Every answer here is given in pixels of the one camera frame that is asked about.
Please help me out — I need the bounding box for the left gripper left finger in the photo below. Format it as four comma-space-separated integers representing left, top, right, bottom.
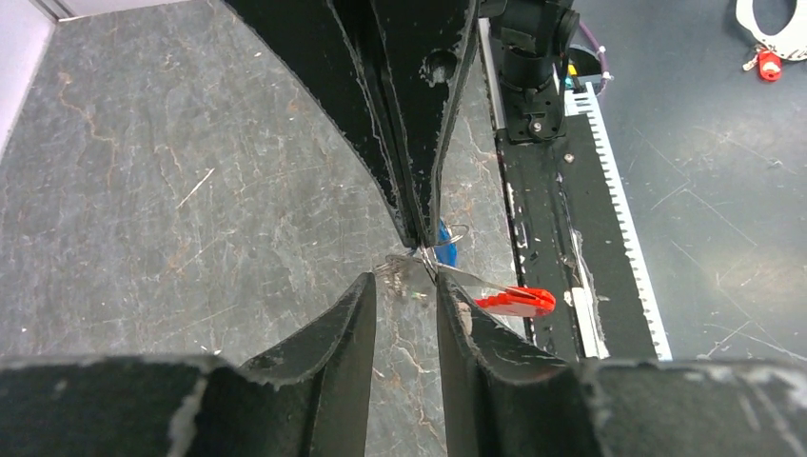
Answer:
1, 272, 377, 456

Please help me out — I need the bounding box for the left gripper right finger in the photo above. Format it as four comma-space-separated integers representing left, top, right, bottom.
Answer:
436, 273, 806, 456

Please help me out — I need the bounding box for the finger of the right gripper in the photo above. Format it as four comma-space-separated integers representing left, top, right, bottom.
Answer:
226, 1, 420, 248
328, 1, 480, 248

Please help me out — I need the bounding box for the metal key holder red handle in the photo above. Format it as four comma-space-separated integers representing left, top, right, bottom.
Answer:
375, 246, 559, 319

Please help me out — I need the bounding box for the key with blue tag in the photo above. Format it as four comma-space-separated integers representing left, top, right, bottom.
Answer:
434, 219, 470, 268

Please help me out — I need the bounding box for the key with red tag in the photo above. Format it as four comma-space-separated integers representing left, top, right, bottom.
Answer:
742, 46, 782, 83

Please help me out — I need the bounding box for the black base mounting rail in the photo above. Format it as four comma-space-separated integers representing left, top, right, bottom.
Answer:
496, 85, 672, 361

